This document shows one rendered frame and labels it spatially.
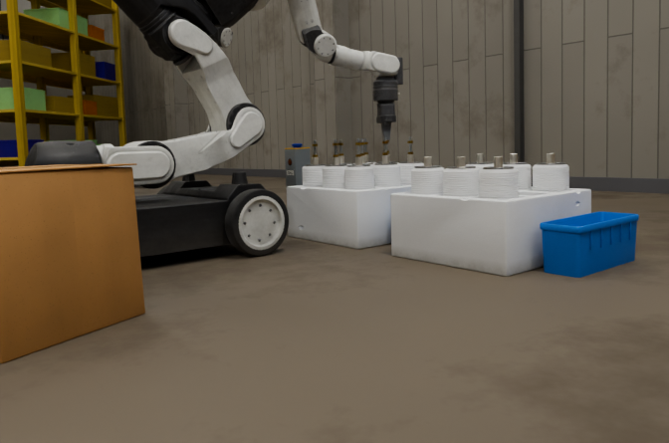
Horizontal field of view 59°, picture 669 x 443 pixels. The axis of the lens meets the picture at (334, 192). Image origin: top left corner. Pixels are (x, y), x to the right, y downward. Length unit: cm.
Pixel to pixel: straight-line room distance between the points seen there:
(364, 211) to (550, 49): 242
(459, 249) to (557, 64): 256
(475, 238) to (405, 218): 24
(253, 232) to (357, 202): 33
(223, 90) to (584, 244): 117
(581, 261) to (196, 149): 116
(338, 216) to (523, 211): 63
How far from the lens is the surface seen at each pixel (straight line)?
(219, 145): 192
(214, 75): 196
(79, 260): 114
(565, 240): 148
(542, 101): 401
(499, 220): 145
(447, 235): 156
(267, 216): 179
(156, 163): 181
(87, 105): 827
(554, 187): 169
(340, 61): 207
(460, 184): 157
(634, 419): 81
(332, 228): 192
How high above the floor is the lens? 33
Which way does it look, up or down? 5 degrees down
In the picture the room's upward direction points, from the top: 2 degrees counter-clockwise
